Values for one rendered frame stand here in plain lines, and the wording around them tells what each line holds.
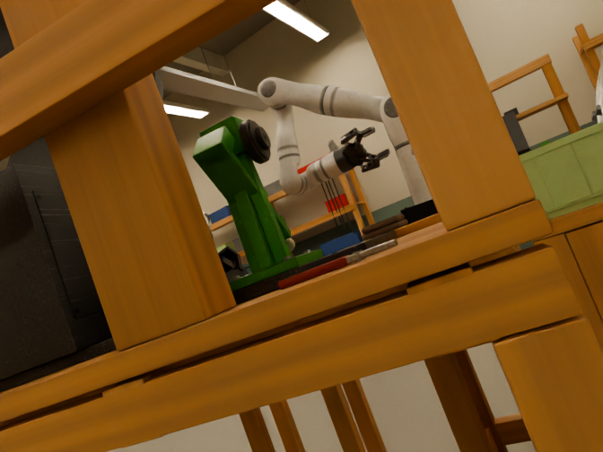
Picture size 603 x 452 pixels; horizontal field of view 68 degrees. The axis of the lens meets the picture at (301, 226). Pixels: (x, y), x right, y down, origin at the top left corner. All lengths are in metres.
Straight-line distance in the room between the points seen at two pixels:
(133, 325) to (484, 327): 0.42
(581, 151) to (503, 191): 0.76
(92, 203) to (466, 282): 0.46
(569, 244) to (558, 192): 0.13
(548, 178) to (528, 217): 0.75
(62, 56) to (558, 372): 0.64
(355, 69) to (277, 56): 1.34
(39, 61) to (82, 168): 0.13
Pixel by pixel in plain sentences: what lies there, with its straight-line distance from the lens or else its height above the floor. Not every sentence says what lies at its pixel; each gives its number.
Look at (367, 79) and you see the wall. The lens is 6.81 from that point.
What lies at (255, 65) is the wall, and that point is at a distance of 7.73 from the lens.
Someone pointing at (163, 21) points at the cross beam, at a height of 1.20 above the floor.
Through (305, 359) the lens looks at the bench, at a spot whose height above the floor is 0.80.
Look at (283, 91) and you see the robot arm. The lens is 1.50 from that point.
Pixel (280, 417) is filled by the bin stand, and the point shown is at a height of 0.43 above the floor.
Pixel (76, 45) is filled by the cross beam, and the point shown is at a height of 1.23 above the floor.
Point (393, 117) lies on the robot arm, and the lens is 1.35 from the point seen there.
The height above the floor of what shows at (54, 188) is 1.19.
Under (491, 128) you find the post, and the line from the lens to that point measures 0.49.
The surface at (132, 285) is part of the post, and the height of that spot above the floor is 0.95.
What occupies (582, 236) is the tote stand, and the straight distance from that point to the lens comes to 1.21.
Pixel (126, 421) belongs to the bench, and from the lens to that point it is 0.67.
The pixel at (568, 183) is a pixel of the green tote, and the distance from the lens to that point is 1.24.
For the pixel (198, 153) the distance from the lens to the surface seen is 0.71.
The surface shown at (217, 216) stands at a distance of 7.33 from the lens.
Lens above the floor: 0.90
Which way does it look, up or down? 5 degrees up
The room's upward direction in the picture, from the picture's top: 21 degrees counter-clockwise
